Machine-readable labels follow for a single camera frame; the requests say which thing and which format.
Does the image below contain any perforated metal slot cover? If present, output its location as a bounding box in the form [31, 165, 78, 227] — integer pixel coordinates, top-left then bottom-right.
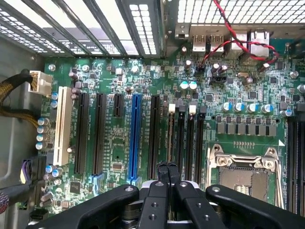
[122, 0, 161, 57]

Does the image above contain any white power connector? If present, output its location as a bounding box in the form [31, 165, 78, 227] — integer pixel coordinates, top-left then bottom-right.
[28, 70, 53, 96]

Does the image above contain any silver USB port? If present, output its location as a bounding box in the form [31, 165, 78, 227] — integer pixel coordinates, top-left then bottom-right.
[191, 34, 207, 53]
[209, 34, 225, 53]

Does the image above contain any white PCI expansion slot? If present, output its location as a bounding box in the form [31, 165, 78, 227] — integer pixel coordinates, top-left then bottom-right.
[52, 86, 74, 167]

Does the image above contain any red and black twisted wire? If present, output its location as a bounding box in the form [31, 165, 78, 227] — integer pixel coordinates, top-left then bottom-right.
[199, 0, 280, 72]

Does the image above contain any square black chip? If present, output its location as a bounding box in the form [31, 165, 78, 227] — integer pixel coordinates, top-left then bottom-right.
[70, 181, 83, 194]

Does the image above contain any long black expansion slot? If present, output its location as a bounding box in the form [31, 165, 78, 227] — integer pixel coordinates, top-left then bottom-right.
[147, 94, 161, 181]
[74, 92, 90, 175]
[91, 93, 107, 176]

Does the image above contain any grey metal PC case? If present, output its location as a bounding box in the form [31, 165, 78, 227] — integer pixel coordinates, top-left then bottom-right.
[0, 0, 305, 229]

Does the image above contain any small silver rear port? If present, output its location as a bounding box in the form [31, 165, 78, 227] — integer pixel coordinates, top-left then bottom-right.
[174, 24, 192, 40]

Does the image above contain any black fan header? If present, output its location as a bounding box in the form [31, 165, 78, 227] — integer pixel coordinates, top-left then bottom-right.
[209, 75, 227, 84]

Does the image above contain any green motherboard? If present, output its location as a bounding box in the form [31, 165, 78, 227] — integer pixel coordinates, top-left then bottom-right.
[39, 35, 305, 217]

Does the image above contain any short black expansion slot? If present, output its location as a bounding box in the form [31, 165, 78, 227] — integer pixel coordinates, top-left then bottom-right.
[113, 93, 125, 118]

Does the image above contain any black SATA connector block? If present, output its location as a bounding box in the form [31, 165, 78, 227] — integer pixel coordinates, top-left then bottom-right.
[30, 156, 48, 182]

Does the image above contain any purple wire plug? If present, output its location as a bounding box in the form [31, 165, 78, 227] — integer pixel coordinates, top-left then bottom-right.
[20, 158, 33, 185]

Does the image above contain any black braided power cable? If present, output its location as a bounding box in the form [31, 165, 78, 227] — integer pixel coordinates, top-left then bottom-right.
[0, 73, 32, 106]
[0, 106, 39, 127]

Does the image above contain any silver ethernet port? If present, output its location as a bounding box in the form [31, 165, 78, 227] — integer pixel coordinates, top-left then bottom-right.
[248, 29, 271, 58]

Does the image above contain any metal socket locking lever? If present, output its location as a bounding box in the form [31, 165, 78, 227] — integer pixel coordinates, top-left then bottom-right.
[206, 146, 215, 191]
[275, 147, 285, 208]

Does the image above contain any CPU socket with metal frame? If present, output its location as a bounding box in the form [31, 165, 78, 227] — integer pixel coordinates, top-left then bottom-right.
[206, 143, 285, 208]

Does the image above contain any RAM slot with black latch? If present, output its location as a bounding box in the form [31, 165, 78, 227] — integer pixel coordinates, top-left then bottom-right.
[196, 106, 206, 186]
[176, 104, 187, 182]

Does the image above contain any blue expansion slot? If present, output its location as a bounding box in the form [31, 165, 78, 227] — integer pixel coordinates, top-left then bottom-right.
[127, 94, 143, 186]

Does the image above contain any black cable with red sleeve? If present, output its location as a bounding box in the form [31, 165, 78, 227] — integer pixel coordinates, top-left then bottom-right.
[0, 182, 46, 215]

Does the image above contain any silver rear port housing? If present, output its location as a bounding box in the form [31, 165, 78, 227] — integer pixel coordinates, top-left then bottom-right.
[229, 31, 249, 60]

